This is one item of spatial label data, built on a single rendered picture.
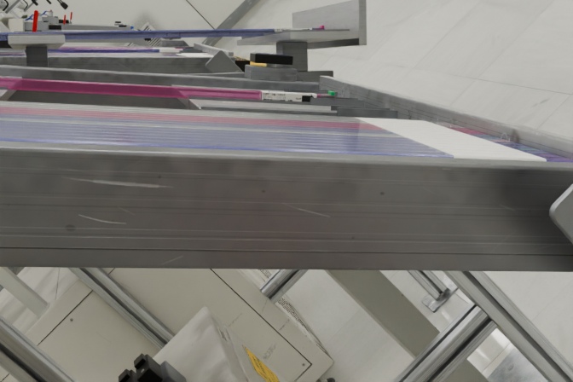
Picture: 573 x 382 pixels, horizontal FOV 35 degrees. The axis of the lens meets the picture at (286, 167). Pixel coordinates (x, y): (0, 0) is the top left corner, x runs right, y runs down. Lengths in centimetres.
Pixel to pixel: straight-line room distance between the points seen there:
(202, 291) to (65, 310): 29
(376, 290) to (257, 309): 60
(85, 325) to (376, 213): 156
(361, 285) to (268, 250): 100
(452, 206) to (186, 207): 15
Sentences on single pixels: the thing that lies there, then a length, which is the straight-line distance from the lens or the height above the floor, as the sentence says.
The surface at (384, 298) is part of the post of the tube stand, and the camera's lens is 150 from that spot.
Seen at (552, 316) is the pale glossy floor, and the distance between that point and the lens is 182.
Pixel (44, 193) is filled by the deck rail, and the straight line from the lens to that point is 47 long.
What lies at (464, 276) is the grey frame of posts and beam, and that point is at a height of 38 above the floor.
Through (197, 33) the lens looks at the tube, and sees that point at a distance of 139.
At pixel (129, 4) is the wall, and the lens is 856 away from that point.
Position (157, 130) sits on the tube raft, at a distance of 57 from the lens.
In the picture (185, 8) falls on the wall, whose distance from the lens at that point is 860.
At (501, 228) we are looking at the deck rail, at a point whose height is 75.
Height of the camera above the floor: 99
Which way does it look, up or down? 15 degrees down
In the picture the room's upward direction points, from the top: 45 degrees counter-clockwise
